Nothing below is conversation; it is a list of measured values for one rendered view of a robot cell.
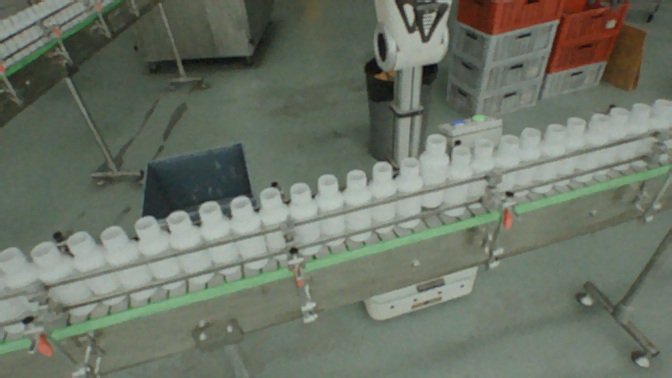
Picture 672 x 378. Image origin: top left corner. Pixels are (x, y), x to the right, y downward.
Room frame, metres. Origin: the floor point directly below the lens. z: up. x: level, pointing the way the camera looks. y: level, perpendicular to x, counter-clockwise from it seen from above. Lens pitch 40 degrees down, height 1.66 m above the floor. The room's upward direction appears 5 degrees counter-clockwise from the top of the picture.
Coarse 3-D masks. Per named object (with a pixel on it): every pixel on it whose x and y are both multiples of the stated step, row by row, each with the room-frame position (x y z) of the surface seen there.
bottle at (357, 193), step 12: (348, 180) 0.62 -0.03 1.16; (360, 180) 0.62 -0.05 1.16; (348, 192) 0.62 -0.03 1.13; (360, 192) 0.61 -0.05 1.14; (348, 204) 0.61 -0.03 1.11; (360, 204) 0.60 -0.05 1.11; (348, 216) 0.61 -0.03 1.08; (360, 216) 0.60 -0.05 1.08; (348, 228) 0.61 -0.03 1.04; (360, 228) 0.60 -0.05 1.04; (360, 240) 0.60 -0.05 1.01
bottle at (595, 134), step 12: (600, 120) 0.77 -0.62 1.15; (588, 132) 0.76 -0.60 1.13; (600, 132) 0.74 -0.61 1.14; (588, 144) 0.74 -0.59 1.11; (600, 144) 0.73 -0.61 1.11; (588, 156) 0.74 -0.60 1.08; (600, 156) 0.74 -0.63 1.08; (576, 168) 0.75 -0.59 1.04; (588, 168) 0.73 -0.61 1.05; (576, 180) 0.74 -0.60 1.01
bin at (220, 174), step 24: (240, 144) 1.14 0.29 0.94; (168, 168) 1.08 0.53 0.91; (192, 168) 1.10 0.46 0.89; (216, 168) 1.12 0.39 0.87; (240, 168) 1.13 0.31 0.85; (144, 192) 0.92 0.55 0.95; (168, 192) 1.08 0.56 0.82; (192, 192) 1.09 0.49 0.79; (216, 192) 1.11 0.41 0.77; (240, 192) 1.13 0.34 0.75; (144, 216) 0.83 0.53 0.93; (168, 216) 1.03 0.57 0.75; (192, 216) 0.80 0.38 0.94
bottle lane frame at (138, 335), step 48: (576, 192) 0.71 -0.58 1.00; (624, 192) 0.74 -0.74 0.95; (432, 240) 0.62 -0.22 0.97; (480, 240) 0.65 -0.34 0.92; (528, 240) 0.68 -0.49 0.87; (240, 288) 0.52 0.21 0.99; (288, 288) 0.54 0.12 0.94; (336, 288) 0.56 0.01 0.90; (384, 288) 0.59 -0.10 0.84; (96, 336) 0.45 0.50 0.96; (144, 336) 0.47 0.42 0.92
